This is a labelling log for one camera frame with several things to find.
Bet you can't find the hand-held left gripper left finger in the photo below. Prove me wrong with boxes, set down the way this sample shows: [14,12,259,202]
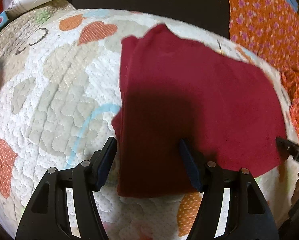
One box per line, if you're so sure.
[14,137,118,240]

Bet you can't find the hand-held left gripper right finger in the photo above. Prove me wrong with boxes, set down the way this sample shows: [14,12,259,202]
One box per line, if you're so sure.
[179,139,281,240]

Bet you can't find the quilted heart-print blanket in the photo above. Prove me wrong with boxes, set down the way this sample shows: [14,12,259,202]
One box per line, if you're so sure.
[0,0,299,240]

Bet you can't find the orange floral cloth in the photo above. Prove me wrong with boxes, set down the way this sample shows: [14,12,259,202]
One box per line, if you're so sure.
[224,0,299,153]

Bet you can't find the maroon garment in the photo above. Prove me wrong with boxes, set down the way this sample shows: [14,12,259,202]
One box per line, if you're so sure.
[111,24,287,198]

